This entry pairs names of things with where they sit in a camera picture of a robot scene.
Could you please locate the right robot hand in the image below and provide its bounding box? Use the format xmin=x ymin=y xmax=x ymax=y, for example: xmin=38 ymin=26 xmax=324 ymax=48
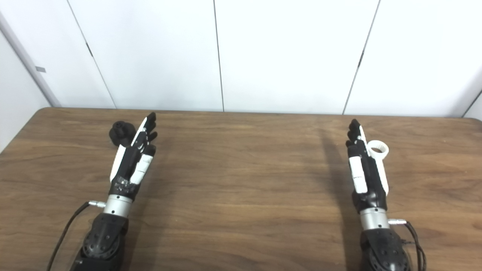
xmin=345 ymin=119 xmax=389 ymax=213

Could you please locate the gray wall corner post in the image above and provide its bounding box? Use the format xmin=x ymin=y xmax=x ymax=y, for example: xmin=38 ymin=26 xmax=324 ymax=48
xmin=0 ymin=11 xmax=61 ymax=108

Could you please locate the white ring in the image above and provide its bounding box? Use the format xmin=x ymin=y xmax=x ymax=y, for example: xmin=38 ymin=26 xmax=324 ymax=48
xmin=366 ymin=140 xmax=389 ymax=158

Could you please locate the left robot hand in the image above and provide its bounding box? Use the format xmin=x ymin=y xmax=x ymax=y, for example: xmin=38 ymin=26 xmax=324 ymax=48
xmin=109 ymin=112 xmax=158 ymax=201

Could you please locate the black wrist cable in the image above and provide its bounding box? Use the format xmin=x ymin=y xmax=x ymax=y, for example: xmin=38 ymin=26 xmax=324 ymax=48
xmin=47 ymin=201 xmax=107 ymax=271
xmin=388 ymin=219 xmax=427 ymax=271

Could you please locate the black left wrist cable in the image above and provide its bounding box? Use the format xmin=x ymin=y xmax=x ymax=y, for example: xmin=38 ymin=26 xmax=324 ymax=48
xmin=47 ymin=201 xmax=107 ymax=271

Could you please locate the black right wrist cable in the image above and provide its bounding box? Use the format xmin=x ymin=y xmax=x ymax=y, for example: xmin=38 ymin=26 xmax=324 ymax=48
xmin=388 ymin=219 xmax=427 ymax=271

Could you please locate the round black part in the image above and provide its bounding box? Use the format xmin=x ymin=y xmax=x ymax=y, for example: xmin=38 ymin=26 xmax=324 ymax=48
xmin=109 ymin=121 xmax=137 ymax=148

